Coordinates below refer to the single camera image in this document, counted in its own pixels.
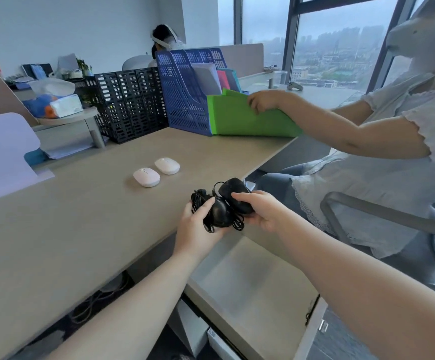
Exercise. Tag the person's left hand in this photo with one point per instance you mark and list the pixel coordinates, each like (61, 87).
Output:
(193, 236)

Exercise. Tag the teal blue pouch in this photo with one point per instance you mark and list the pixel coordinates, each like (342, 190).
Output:
(35, 157)

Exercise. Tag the person's left forearm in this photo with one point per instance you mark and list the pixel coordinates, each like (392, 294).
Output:
(135, 314)

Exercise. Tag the small green potted plant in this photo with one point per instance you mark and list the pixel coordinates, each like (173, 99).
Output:
(84, 67)

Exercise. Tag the colourful tissue box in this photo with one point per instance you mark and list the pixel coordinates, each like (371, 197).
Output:
(58, 104)

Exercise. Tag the beige monitor riser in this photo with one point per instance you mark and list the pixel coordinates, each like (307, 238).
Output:
(78, 116)
(266, 74)

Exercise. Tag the large glass window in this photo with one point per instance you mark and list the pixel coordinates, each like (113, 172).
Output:
(333, 44)

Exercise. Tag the person's right hand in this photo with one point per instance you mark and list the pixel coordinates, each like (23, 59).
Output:
(268, 213)

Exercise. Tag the beige drawer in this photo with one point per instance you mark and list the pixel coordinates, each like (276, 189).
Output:
(247, 281)

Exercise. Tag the lilac paper sheet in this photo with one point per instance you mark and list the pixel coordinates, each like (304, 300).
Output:
(3, 157)

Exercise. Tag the teal folder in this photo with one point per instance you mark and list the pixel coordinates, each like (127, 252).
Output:
(234, 79)

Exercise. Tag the white handheld controller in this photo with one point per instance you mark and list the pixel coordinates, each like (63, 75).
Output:
(295, 86)

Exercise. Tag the grey office chair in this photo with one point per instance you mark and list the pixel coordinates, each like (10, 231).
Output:
(137, 62)
(390, 217)

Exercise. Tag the round white power hub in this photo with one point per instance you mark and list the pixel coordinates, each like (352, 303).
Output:
(110, 284)

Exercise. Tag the green folder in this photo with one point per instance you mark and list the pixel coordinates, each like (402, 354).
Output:
(240, 119)

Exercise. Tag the red folder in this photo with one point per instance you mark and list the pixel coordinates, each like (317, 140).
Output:
(223, 80)

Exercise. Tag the blue mesh file rack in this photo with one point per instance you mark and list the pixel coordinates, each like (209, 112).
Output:
(183, 97)

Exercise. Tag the black mesh file rack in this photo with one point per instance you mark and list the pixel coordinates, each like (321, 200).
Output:
(131, 104)

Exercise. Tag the person's right forearm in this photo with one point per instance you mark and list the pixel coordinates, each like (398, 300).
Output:
(352, 288)

